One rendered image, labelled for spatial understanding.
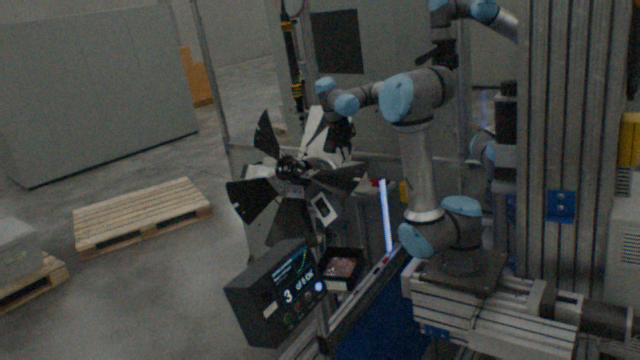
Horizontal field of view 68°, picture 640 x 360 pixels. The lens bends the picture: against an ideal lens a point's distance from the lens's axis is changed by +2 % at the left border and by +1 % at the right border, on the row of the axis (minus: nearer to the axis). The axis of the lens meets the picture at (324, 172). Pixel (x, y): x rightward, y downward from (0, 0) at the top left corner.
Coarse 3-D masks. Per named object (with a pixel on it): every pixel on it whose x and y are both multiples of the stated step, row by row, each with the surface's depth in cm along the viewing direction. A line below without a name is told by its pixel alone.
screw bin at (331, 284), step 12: (324, 252) 199; (336, 252) 202; (348, 252) 200; (360, 252) 197; (324, 264) 198; (360, 264) 193; (324, 276) 183; (336, 276) 181; (336, 288) 184; (348, 288) 182
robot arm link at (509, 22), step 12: (468, 0) 164; (480, 0) 155; (492, 0) 154; (468, 12) 162; (480, 12) 155; (492, 12) 156; (504, 12) 159; (492, 24) 160; (504, 24) 159; (516, 24) 160; (504, 36) 164; (516, 36) 162
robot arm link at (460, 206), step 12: (444, 204) 140; (456, 204) 139; (468, 204) 139; (456, 216) 137; (468, 216) 137; (480, 216) 139; (456, 228) 136; (468, 228) 138; (480, 228) 141; (468, 240) 140; (480, 240) 142
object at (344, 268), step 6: (342, 258) 200; (348, 258) 199; (330, 264) 197; (336, 264) 196; (342, 264) 196; (348, 264) 195; (354, 264) 193; (324, 270) 193; (336, 270) 192; (342, 270) 191; (348, 270) 191; (342, 276) 187; (348, 276) 187
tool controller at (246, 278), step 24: (288, 240) 140; (264, 264) 128; (288, 264) 129; (312, 264) 136; (240, 288) 119; (264, 288) 121; (312, 288) 135; (240, 312) 123; (264, 312) 120; (288, 312) 126; (264, 336) 122
